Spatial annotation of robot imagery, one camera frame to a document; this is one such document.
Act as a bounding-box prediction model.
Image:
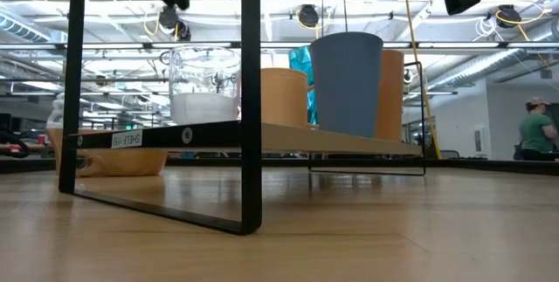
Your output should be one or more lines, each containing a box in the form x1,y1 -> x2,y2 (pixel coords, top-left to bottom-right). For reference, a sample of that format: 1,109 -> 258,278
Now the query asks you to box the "clear glass mug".
168,45 -> 243,126

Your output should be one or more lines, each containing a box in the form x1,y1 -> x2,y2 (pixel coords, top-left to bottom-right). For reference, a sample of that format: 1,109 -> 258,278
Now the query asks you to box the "tall peach orange tumbler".
374,49 -> 405,143

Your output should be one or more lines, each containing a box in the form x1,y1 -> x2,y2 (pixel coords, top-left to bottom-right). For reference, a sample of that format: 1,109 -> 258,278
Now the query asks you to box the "blue plastic cup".
308,31 -> 384,140

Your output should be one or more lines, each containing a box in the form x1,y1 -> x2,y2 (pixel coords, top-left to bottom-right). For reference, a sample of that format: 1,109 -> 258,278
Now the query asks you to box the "orange mug white rim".
260,67 -> 316,129

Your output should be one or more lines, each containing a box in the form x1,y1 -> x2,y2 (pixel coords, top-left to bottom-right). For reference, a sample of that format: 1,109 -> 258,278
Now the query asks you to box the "wooden bowl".
45,127 -> 169,177

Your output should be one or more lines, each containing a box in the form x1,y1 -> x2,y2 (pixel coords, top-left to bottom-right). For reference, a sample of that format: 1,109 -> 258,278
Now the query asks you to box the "white shelf label sticker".
109,128 -> 143,149

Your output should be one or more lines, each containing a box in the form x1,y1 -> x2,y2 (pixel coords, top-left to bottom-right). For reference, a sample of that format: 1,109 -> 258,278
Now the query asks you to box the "person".
517,96 -> 559,162

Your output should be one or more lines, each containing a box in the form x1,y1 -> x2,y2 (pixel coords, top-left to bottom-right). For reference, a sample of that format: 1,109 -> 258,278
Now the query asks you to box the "black ceiling cord reel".
295,3 -> 322,30
156,4 -> 192,42
495,3 -> 532,43

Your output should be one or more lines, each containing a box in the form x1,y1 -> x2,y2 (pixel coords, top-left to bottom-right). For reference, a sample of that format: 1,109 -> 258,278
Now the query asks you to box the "yellow cable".
400,0 -> 442,160

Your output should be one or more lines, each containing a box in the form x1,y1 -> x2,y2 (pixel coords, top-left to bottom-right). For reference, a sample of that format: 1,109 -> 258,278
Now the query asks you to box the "wooden shelf black metal frame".
58,0 -> 427,237

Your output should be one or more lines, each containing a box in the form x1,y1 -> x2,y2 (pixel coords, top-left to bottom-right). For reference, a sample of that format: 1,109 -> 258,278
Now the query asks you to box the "black metal table frame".
0,155 -> 559,176

